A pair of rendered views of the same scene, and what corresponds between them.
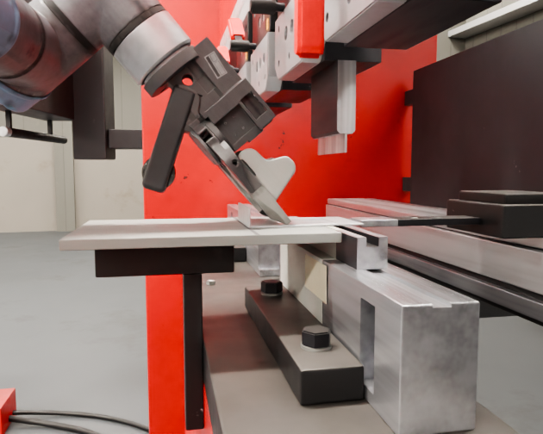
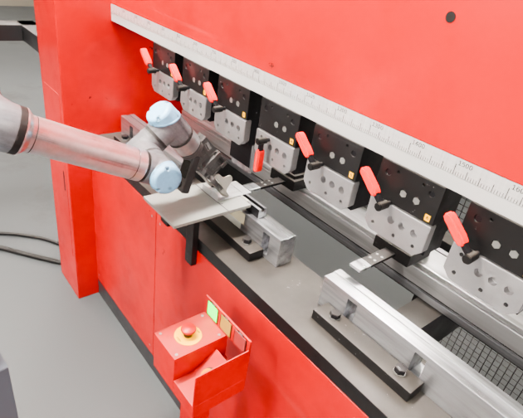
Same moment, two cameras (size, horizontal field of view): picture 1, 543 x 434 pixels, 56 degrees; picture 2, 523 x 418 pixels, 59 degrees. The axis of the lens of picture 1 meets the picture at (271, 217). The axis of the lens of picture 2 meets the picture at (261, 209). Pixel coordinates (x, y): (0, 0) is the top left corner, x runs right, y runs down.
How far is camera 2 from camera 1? 99 cm
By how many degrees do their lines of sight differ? 39
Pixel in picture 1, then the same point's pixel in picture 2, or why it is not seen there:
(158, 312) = (76, 181)
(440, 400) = (285, 257)
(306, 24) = (259, 164)
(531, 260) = (298, 194)
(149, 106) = (63, 50)
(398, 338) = (278, 247)
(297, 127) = not seen: hidden behind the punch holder
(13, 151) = not seen: outside the picture
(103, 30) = (173, 143)
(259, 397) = (236, 260)
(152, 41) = (192, 147)
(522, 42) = not seen: hidden behind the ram
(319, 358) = (251, 248)
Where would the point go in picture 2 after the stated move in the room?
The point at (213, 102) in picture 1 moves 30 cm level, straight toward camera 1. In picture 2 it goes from (205, 158) to (264, 210)
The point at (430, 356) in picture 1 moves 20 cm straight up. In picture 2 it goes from (284, 249) to (296, 188)
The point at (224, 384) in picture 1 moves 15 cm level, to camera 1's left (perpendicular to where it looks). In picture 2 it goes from (222, 257) to (173, 267)
